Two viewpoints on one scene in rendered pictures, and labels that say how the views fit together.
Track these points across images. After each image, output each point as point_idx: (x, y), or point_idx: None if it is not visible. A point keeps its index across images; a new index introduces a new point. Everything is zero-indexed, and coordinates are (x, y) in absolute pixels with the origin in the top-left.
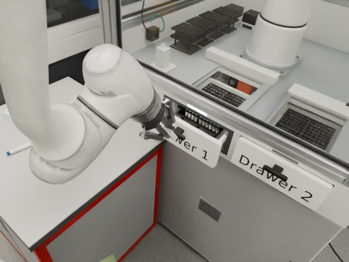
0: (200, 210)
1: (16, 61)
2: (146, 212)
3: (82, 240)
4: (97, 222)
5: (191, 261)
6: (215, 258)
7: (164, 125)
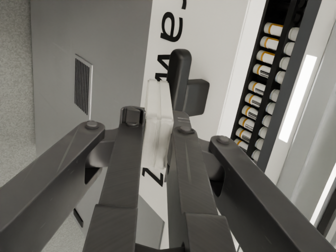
0: (74, 63)
1: None
2: None
3: None
4: None
5: (13, 39)
6: (38, 82)
7: (172, 148)
